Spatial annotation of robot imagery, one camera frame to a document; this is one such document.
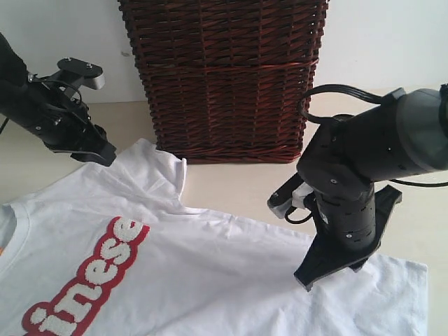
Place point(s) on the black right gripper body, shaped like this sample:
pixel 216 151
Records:
pixel 341 163

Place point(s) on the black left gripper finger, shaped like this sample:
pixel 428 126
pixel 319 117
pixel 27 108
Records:
pixel 95 147

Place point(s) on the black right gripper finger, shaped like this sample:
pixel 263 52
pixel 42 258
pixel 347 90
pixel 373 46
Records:
pixel 355 229
pixel 324 257

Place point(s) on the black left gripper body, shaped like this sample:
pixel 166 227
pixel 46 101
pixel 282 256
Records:
pixel 45 111

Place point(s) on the white t-shirt red lettering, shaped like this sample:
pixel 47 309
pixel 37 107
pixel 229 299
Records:
pixel 112 251

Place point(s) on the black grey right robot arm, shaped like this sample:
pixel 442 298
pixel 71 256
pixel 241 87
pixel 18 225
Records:
pixel 415 136

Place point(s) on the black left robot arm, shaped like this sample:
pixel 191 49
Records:
pixel 14 70

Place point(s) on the dark brown wicker basket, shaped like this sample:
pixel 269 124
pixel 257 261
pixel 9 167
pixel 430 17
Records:
pixel 223 79

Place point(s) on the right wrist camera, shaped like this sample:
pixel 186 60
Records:
pixel 289 197

